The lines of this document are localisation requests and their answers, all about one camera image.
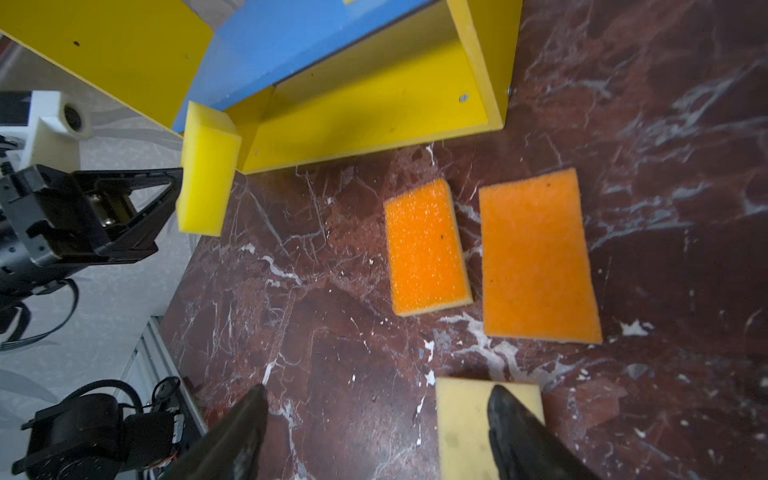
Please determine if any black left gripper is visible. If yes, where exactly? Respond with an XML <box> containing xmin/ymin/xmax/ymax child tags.
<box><xmin>1</xmin><ymin>166</ymin><xmax>183</xmax><ymax>294</ymax></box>

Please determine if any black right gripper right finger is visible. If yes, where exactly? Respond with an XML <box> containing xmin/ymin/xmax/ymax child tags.
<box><xmin>487</xmin><ymin>385</ymin><xmax>598</xmax><ymax>480</ymax></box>

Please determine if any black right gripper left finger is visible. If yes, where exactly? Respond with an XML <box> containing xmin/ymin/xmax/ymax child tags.
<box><xmin>163</xmin><ymin>384</ymin><xmax>269</xmax><ymax>479</ymax></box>

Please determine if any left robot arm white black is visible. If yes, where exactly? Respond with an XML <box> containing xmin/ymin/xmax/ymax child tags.
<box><xmin>1</xmin><ymin>163</ymin><xmax>182</xmax><ymax>479</ymax></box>

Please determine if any yellow shelf with coloured boards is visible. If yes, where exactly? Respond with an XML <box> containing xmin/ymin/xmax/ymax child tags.
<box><xmin>1</xmin><ymin>1</ymin><xmax>522</xmax><ymax>174</ymax></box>

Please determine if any pale yellow sponge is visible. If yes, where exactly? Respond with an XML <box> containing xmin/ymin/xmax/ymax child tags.
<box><xmin>435</xmin><ymin>376</ymin><xmax>547</xmax><ymax>480</ymax></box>

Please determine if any orange sponge right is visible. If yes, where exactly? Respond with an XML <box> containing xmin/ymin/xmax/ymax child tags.
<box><xmin>479</xmin><ymin>168</ymin><xmax>603</xmax><ymax>344</ymax></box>

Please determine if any orange sponge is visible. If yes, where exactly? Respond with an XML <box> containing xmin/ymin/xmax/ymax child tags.
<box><xmin>384</xmin><ymin>179</ymin><xmax>473</xmax><ymax>317</ymax></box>
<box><xmin>479</xmin><ymin>168</ymin><xmax>603</xmax><ymax>344</ymax></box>

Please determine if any orange sponge left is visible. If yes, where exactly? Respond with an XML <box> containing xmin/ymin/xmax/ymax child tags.
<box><xmin>384</xmin><ymin>179</ymin><xmax>473</xmax><ymax>317</ymax></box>

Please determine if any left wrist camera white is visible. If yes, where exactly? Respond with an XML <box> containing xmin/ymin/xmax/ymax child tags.
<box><xmin>1</xmin><ymin>90</ymin><xmax>92</xmax><ymax>173</ymax></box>

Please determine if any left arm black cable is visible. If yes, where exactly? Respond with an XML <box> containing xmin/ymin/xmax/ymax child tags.
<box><xmin>0</xmin><ymin>277</ymin><xmax>81</xmax><ymax>352</ymax></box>

